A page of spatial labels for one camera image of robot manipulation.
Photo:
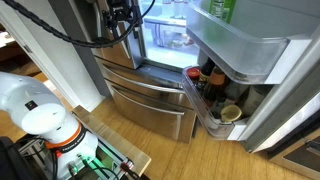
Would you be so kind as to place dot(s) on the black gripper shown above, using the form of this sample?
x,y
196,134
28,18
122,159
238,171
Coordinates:
x,y
121,11

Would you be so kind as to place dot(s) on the green plastic bottle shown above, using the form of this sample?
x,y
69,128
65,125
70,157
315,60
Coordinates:
x,y
222,9

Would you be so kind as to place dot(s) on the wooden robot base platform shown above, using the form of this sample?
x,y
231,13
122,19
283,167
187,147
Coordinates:
x,y
140,159

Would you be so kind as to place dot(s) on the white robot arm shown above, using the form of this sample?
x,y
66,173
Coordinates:
x,y
37,111

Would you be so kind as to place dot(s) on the left stainless refrigerator door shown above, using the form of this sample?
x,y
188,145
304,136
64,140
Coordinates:
x,y
125,51

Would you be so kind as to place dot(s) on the clear vegetable crisper drawer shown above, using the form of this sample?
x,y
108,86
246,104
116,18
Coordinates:
x,y
170,36

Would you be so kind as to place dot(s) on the upper stainless freezer drawer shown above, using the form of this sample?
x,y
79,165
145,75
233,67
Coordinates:
x,y
148,80

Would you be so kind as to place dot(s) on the stainless freezer drawer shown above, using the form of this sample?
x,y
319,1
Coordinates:
x,y
148,80
171,121

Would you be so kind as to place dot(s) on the red capped sauce bottle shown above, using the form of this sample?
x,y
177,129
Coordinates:
x,y
193,73

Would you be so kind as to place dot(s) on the lower stainless freezer drawer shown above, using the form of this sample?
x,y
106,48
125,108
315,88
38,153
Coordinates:
x,y
171,121

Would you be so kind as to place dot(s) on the dark sauce bottle black cap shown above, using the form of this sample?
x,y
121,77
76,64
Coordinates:
x,y
206,70

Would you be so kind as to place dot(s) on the brown sauce bottle orange label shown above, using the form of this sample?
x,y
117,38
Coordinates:
x,y
215,84

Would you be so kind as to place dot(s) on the lower clear door bin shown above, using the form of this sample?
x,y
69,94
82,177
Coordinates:
x,y
215,128

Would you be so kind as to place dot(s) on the clear door bin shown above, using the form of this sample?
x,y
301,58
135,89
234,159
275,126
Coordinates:
x,y
215,128
262,42

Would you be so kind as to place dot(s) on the upper clear door bin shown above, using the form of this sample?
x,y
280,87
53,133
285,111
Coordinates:
x,y
262,42

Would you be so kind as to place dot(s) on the small dark bottle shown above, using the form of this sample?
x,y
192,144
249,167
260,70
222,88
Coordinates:
x,y
217,107

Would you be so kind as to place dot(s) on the right open refrigerator door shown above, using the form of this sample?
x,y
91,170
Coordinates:
x,y
285,106

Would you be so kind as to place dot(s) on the dark cabinet drawer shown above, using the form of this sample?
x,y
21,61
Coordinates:
x,y
300,154

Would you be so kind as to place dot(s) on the yellow lidded jar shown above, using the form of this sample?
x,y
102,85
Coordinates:
x,y
230,113

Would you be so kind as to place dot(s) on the grey tall jar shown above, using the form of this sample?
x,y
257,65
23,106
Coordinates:
x,y
256,95

